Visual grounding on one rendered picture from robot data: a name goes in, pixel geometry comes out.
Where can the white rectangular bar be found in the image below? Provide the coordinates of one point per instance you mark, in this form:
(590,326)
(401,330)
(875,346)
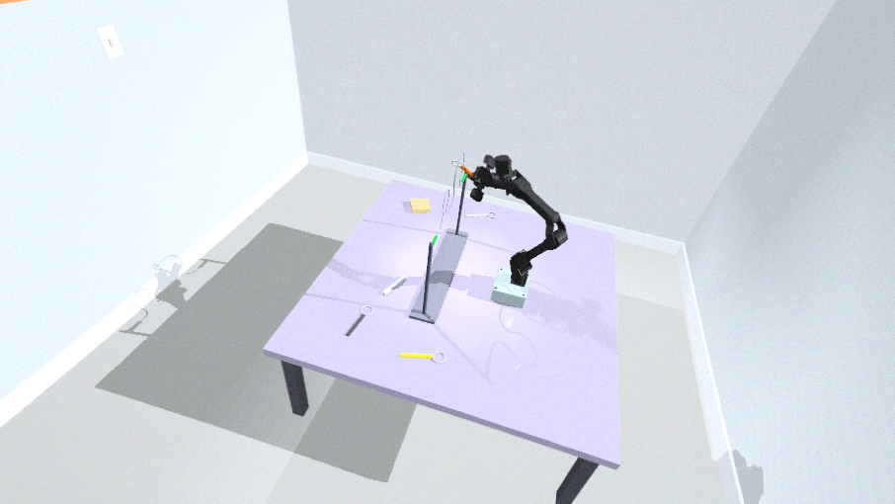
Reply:
(394,285)

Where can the orange handle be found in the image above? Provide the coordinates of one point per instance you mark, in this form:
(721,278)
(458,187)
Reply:
(462,167)

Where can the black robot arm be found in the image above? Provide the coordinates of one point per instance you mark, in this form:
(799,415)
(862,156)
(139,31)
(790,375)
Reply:
(521,189)

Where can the yellow handle with white loop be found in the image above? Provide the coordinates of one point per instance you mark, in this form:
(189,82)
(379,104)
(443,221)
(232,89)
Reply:
(425,356)

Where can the dark grey flat bar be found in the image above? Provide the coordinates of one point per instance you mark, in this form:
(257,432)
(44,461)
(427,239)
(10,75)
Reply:
(359,320)

